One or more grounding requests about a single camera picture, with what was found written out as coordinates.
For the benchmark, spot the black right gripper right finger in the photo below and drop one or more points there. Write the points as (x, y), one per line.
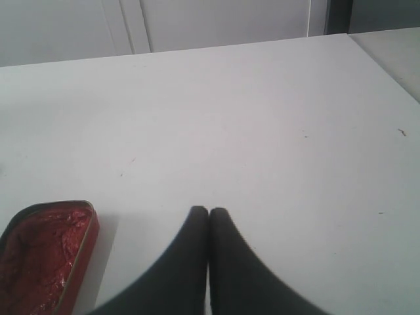
(240, 283)

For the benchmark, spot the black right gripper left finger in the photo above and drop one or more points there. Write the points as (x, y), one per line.
(176, 282)

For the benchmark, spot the red ink paste tin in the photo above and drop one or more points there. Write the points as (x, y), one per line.
(45, 252)

